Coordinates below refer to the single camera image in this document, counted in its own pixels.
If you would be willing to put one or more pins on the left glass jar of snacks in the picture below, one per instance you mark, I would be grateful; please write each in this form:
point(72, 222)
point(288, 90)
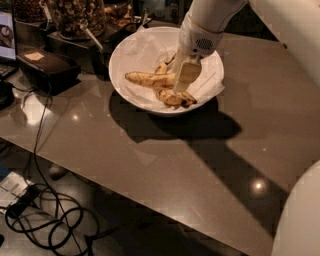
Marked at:
point(28, 10)

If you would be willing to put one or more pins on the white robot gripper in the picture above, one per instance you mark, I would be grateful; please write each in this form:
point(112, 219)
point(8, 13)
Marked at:
point(196, 40)

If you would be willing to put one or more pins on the right glass jar of snacks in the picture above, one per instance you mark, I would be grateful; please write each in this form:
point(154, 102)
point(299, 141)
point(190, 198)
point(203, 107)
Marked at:
point(118, 12)

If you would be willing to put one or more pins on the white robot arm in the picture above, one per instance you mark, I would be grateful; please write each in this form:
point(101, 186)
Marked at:
point(296, 23)

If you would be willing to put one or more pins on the white ceramic bowl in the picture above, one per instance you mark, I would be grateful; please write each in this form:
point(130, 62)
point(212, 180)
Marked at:
point(140, 96)

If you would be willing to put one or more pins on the black power adapter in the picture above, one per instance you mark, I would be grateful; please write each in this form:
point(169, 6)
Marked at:
point(15, 210)

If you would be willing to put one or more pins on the glass jar of nuts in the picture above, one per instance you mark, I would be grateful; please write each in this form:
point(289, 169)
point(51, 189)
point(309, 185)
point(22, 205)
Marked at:
point(69, 16)

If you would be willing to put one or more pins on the black box device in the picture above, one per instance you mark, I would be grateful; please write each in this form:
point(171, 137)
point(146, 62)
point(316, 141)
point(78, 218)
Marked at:
point(49, 72)

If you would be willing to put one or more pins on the white paper on floor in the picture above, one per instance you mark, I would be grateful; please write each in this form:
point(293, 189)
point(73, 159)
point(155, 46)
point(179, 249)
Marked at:
point(12, 187)

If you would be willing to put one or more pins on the spotted yellow banana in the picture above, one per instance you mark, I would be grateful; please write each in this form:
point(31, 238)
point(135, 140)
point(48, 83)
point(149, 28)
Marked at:
point(154, 81)

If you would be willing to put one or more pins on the glass jar of snacks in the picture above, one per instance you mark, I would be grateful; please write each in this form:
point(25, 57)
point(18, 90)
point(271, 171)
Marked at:
point(118, 12)
point(28, 10)

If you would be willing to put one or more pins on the black round object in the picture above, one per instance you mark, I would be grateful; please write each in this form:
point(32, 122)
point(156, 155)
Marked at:
point(6, 94)

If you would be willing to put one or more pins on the white paper liner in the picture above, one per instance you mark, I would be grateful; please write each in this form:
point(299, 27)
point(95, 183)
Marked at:
point(143, 50)

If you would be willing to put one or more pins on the left rear yellow banana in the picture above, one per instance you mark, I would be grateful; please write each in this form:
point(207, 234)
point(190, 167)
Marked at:
point(163, 66)

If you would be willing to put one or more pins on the laptop computer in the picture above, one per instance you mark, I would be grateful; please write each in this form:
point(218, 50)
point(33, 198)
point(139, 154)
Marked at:
point(8, 46)

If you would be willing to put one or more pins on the serving tongs in jar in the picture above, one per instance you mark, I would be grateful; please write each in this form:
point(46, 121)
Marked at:
point(89, 34)

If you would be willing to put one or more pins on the dark tray stand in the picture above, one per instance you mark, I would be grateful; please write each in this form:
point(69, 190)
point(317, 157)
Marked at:
point(85, 52)

